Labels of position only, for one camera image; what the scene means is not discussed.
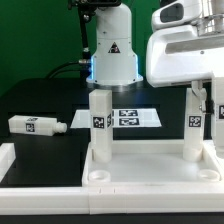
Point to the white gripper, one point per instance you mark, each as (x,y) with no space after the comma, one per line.
(187,45)

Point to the white desk top tray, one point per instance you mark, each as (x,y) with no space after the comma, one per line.
(152,162)

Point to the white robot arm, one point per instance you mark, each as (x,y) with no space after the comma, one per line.
(115,62)

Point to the white marker sheet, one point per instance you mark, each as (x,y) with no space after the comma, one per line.
(121,118)

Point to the white obstacle wall bar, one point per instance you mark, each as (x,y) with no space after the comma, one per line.
(106,200)

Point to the black camera pole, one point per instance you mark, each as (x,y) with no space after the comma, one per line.
(86,10)

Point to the white left wall block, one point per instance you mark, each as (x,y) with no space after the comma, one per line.
(7,157)

